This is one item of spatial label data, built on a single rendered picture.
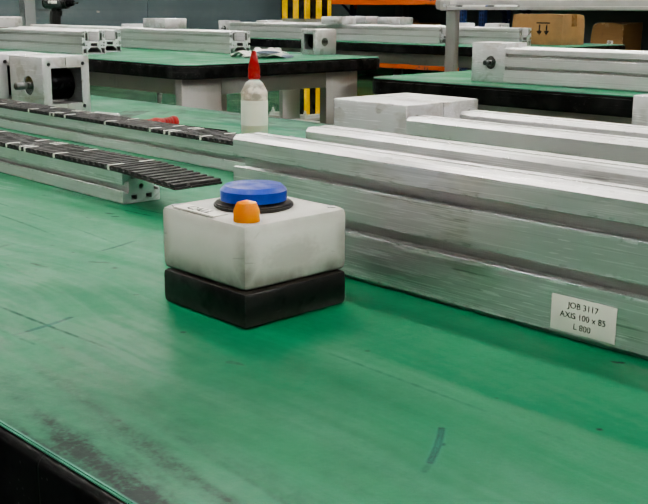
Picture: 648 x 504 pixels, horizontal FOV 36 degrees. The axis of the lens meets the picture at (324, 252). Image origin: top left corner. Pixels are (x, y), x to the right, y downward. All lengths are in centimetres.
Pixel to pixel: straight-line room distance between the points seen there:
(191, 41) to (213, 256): 357
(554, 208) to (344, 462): 21
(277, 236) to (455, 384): 14
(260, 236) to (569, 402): 19
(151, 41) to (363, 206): 372
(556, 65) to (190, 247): 188
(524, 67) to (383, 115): 158
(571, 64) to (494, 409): 196
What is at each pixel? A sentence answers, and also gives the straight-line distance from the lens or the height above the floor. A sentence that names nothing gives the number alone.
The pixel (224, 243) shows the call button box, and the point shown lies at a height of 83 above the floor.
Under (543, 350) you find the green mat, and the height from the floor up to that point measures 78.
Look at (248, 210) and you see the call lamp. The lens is 55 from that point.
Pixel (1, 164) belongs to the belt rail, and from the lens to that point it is 114.
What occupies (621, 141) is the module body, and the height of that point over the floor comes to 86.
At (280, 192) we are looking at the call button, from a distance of 59.
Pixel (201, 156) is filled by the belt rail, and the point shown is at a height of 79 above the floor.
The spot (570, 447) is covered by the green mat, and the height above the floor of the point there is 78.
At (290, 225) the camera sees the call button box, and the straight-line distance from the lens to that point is 57.
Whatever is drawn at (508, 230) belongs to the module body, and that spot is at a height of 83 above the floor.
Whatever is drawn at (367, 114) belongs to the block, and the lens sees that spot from 90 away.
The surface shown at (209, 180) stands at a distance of 88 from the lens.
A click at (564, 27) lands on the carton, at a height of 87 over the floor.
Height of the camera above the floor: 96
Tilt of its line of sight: 14 degrees down
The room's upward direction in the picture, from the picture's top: straight up
